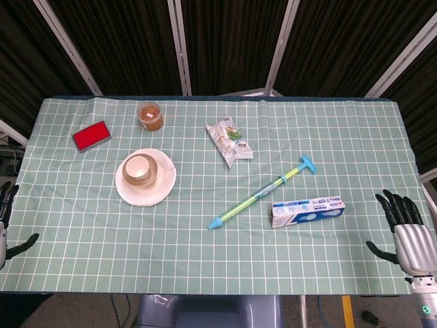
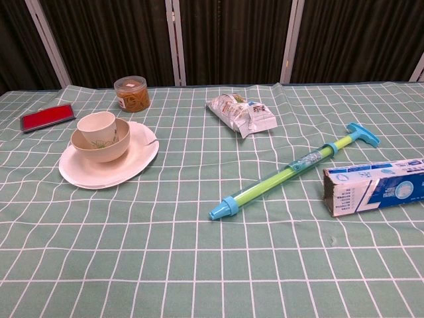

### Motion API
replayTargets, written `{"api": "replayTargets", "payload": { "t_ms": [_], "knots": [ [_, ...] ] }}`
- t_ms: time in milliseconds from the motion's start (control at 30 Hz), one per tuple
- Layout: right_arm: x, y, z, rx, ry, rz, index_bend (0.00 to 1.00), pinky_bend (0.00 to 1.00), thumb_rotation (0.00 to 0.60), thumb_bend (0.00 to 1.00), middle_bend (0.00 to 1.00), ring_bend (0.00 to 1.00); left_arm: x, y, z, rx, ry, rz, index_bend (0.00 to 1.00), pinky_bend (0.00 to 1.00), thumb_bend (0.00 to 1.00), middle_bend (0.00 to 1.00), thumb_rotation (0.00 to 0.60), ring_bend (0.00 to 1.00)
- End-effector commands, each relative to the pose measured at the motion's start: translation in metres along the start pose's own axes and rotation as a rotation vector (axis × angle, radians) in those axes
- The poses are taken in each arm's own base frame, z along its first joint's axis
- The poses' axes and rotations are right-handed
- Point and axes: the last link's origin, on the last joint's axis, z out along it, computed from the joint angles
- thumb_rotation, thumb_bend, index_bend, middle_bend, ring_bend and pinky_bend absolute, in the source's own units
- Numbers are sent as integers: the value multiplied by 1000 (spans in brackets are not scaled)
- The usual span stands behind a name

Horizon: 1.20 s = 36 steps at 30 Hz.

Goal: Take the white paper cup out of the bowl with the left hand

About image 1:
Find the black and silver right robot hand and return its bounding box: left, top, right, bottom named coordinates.
left=365, top=189, right=437, bottom=276

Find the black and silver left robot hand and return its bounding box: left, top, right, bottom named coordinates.
left=0, top=182, right=40, bottom=271

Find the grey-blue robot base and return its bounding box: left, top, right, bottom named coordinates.
left=137, top=293, right=285, bottom=328

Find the beige bowl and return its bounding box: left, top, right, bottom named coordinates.
left=122, top=153, right=159, bottom=187

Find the blue and white toothpaste box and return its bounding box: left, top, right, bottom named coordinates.
left=270, top=195, right=346, bottom=229

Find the red stamp pad case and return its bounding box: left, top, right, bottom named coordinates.
left=72, top=120, right=112, bottom=154

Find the white paper plate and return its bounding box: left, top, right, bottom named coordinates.
left=115, top=148, right=178, bottom=207

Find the green and blue water squirter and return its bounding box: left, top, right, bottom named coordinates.
left=208, top=154, right=319, bottom=232

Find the black fabric partition panel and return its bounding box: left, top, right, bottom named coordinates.
left=272, top=0, right=437, bottom=98
left=180, top=0, right=292, bottom=96
left=47, top=0, right=184, bottom=97
left=0, top=0, right=94, bottom=139

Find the clear jar of rubber bands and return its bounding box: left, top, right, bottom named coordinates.
left=137, top=101, right=165, bottom=132

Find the green checked tablecloth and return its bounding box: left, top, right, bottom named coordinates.
left=0, top=96, right=437, bottom=295

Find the crumpled white snack bag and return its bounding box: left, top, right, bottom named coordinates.
left=204, top=115, right=255, bottom=169

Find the white partition post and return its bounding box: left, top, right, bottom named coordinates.
left=0, top=118, right=29, bottom=146
left=264, top=0, right=302, bottom=98
left=33, top=0, right=104, bottom=98
left=364, top=10, right=437, bottom=100
left=419, top=169, right=437, bottom=206
left=166, top=0, right=193, bottom=97

